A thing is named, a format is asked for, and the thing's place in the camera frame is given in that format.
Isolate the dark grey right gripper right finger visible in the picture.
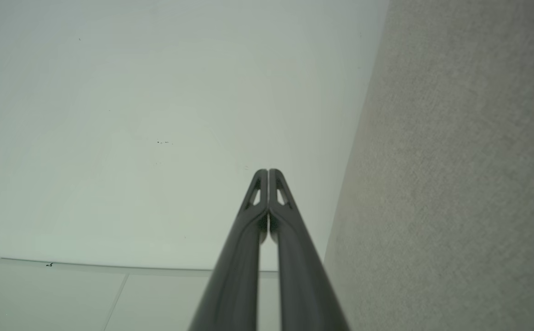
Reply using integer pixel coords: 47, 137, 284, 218
269, 169, 351, 331

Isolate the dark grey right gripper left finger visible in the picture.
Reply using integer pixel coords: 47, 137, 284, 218
189, 169, 268, 331

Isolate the grey fabric sofa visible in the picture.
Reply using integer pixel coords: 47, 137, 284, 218
324, 0, 534, 331

